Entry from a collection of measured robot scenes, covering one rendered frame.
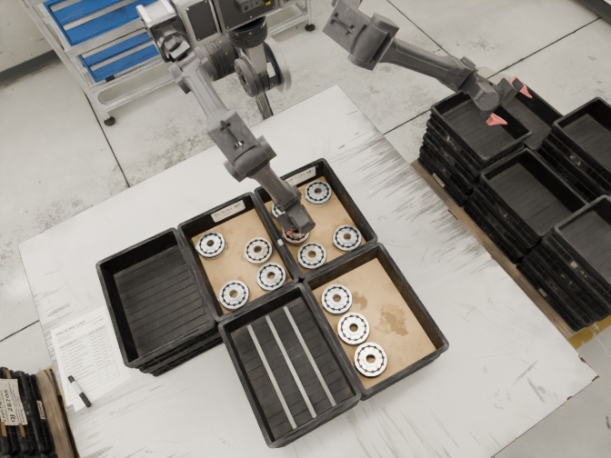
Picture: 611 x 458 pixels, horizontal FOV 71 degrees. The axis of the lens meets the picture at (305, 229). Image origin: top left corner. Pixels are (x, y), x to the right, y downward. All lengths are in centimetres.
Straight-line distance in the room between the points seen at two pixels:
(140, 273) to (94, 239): 38
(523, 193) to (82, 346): 206
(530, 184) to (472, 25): 169
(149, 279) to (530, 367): 135
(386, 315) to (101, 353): 104
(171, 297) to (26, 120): 244
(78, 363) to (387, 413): 111
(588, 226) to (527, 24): 203
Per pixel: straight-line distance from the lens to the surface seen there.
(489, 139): 234
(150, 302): 161
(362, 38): 102
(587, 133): 255
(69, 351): 184
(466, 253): 174
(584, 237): 220
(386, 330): 145
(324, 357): 143
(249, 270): 154
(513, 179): 238
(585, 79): 358
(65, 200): 314
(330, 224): 158
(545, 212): 234
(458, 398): 159
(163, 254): 166
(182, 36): 129
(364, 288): 148
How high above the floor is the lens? 223
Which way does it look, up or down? 63 degrees down
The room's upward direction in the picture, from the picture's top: 9 degrees counter-clockwise
